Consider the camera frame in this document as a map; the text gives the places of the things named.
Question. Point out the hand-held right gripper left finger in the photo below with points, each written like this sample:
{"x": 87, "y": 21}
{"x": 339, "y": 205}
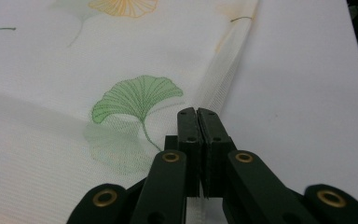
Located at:
{"x": 192, "y": 168}

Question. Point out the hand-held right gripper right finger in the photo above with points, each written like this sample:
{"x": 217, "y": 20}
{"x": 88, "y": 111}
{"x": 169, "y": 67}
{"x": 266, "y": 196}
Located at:
{"x": 214, "y": 168}

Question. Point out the white leaf-print mesh laundry bag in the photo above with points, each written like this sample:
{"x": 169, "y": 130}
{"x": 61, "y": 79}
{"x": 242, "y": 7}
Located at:
{"x": 74, "y": 77}

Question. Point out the white table cover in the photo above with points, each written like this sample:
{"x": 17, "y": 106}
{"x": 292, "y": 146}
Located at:
{"x": 298, "y": 93}

